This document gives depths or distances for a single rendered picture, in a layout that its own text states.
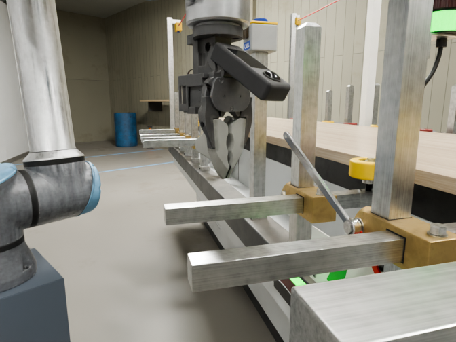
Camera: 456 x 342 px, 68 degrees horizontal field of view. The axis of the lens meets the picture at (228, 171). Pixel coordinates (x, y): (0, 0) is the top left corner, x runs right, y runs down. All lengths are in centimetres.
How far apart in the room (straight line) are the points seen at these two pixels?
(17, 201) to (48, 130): 19
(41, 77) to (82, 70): 927
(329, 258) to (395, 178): 14
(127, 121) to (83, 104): 194
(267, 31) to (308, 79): 28
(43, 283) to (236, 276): 66
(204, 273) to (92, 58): 1013
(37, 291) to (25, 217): 18
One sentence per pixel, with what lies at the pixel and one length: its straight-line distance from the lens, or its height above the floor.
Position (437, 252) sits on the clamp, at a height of 86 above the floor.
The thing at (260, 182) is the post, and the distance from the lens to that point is 94.
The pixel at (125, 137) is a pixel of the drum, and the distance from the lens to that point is 865.
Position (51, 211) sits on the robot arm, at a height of 75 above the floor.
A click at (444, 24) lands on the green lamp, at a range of 50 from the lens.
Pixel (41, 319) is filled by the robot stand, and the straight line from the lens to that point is 99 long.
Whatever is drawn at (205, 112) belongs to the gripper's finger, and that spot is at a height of 101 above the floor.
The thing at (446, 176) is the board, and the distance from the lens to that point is 67.
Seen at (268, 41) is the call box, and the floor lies 117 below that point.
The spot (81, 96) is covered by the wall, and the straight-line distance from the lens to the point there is 1019.
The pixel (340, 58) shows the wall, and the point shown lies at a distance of 509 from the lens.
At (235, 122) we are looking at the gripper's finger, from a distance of 50.
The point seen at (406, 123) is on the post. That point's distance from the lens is 48.
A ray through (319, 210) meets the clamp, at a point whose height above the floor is 83.
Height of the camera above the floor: 102
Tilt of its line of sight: 11 degrees down
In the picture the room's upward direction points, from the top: straight up
